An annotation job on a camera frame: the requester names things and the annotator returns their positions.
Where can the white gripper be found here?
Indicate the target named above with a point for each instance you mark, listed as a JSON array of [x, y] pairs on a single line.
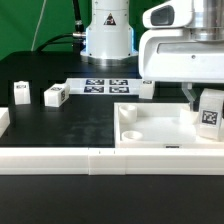
[[184, 42]]

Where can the white square tabletop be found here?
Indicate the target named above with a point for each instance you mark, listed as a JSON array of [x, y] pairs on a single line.
[[159, 125]]

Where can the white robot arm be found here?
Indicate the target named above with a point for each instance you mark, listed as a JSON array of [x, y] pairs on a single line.
[[109, 37]]

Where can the white U-shaped fence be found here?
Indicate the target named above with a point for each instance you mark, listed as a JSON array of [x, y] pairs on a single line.
[[111, 161]]

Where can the white AprilTag base plate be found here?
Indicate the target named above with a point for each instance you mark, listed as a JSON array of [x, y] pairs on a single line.
[[100, 86]]

